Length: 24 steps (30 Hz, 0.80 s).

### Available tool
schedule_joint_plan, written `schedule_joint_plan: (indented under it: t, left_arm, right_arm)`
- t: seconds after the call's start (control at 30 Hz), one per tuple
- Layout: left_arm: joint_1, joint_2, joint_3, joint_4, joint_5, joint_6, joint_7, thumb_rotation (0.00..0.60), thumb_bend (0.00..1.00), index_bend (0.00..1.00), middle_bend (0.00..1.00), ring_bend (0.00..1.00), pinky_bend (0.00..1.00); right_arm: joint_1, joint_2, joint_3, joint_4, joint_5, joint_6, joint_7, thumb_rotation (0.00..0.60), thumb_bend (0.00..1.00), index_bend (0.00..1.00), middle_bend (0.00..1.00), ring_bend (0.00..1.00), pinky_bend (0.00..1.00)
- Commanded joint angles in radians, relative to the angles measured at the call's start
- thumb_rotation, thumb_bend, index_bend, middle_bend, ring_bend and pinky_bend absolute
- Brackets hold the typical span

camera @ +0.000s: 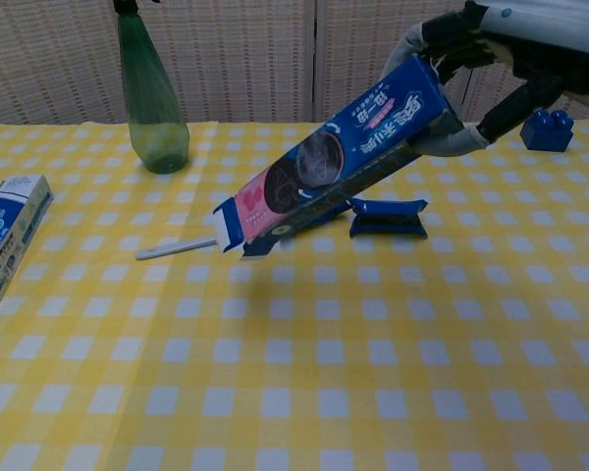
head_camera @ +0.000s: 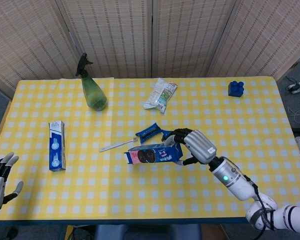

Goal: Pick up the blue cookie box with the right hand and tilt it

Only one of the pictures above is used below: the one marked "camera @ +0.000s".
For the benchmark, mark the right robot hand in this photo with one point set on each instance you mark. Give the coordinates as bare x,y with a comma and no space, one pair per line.
545,68

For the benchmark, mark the blue cookie box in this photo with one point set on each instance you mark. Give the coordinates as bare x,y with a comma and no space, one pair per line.
334,157

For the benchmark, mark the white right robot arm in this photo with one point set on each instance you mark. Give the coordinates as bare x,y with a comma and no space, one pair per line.
554,22

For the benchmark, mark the white blue toothpaste box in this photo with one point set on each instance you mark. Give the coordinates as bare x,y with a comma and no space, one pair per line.
10,235

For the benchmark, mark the blue toy building block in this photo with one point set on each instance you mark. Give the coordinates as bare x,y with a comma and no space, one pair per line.
547,135

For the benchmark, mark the beige woven folding screen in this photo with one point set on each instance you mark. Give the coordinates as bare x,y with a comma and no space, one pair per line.
255,59

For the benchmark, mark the yellow white checkered tablecloth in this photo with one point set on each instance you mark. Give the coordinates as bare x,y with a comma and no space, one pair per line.
294,353

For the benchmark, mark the green plastic spray bottle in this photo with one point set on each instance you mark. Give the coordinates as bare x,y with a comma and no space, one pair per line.
154,113

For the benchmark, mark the white grey toothbrush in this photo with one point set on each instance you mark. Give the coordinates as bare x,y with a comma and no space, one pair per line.
176,247

